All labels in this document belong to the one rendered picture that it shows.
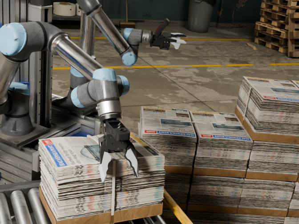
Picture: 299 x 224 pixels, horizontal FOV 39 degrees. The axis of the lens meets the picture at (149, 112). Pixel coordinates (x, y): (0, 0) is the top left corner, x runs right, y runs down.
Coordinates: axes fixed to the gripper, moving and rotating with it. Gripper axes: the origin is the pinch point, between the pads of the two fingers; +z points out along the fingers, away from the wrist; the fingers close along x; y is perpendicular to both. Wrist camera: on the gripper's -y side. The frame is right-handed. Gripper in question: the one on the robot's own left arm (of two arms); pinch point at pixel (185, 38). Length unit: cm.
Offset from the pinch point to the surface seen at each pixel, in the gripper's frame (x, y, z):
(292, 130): 41, 28, 60
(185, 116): 22.9, 38.0, 5.7
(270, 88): 23, 14, 48
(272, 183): 47, 59, 56
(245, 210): 50, 77, 45
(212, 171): 49, 54, 22
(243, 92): 12.8, 23.1, 36.6
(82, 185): 128, 7, -33
